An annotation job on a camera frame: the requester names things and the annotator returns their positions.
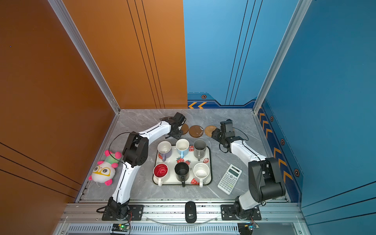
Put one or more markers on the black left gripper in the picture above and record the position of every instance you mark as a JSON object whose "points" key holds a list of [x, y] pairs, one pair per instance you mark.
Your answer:
{"points": [[179, 136]]}

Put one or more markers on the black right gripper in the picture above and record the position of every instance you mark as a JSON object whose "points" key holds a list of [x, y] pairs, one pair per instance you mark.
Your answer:
{"points": [[215, 133]]}

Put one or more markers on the grey mug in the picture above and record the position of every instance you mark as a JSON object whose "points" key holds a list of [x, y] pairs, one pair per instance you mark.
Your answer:
{"points": [[200, 147]]}

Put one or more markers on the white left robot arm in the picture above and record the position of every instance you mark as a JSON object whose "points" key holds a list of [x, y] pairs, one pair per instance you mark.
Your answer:
{"points": [[135, 153]]}

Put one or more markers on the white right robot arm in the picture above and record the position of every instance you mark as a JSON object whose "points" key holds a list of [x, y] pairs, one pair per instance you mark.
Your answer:
{"points": [[265, 180]]}

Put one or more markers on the plain brown round coaster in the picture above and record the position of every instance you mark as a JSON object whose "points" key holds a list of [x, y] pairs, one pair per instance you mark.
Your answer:
{"points": [[184, 129]]}

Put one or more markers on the woven rattan round coaster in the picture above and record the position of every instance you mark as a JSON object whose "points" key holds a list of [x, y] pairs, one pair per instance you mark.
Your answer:
{"points": [[209, 130]]}

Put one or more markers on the scratched brown round coaster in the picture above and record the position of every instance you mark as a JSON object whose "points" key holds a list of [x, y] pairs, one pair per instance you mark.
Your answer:
{"points": [[196, 131]]}

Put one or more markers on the light blue mug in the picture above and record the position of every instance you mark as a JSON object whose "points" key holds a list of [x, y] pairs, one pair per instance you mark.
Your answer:
{"points": [[182, 146]]}

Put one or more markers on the white strawberry serving tray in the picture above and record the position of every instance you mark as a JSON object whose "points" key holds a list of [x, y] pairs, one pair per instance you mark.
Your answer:
{"points": [[190, 159]]}

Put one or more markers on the black mug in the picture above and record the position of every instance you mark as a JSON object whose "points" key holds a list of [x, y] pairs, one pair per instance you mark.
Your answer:
{"points": [[182, 172]]}

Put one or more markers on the red inside white mug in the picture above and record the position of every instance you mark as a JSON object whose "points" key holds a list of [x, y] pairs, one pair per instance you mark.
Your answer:
{"points": [[160, 171]]}

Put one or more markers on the white scientific calculator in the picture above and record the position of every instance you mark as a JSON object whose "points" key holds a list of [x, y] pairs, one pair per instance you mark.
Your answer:
{"points": [[229, 179]]}

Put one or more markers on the black computer mouse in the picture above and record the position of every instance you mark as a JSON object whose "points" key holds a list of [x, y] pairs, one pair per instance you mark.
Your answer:
{"points": [[190, 212]]}

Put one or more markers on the circuit board right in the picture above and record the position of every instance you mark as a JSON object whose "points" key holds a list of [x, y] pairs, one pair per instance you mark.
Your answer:
{"points": [[247, 228]]}

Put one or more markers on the green circuit board left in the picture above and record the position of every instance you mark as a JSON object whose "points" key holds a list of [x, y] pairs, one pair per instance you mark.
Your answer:
{"points": [[121, 228]]}

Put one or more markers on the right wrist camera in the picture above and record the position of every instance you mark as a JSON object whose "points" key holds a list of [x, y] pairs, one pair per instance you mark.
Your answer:
{"points": [[227, 129]]}

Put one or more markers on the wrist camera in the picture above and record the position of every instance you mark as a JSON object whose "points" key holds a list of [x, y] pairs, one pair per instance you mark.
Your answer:
{"points": [[227, 129], [179, 119]]}

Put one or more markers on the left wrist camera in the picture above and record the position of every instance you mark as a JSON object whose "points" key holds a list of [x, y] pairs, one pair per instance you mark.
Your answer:
{"points": [[179, 119]]}

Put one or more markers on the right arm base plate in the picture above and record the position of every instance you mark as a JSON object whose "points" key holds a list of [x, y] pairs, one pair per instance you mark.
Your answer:
{"points": [[235, 212]]}

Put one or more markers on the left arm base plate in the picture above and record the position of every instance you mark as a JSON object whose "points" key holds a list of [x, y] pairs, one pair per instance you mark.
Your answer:
{"points": [[127, 213]]}

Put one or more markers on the aluminium front rail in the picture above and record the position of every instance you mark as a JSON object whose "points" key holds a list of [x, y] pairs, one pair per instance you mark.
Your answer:
{"points": [[275, 211]]}

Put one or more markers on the aluminium corner post right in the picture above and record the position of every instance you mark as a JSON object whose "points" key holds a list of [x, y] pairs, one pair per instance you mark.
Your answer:
{"points": [[289, 35]]}

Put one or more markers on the aluminium corner post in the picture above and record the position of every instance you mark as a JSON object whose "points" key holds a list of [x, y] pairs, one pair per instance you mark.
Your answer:
{"points": [[69, 26], [289, 35]]}

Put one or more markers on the aluminium corner post left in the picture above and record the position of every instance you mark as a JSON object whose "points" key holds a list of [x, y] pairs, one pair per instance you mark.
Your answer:
{"points": [[69, 26]]}

